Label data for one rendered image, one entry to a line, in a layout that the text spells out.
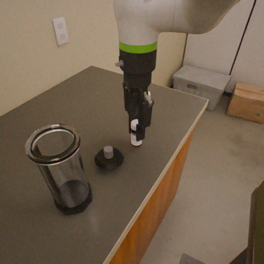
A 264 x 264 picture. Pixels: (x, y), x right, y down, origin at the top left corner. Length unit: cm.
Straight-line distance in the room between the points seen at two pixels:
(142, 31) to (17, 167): 55
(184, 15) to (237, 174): 170
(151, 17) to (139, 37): 4
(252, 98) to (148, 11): 217
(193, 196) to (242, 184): 46
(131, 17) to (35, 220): 53
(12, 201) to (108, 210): 27
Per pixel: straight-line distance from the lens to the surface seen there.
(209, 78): 264
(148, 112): 57
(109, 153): 62
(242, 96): 253
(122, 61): 52
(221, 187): 188
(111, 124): 81
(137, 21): 47
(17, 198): 67
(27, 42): 104
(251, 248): 62
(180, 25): 48
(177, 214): 165
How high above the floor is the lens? 145
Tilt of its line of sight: 43 degrees down
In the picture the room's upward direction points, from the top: straight up
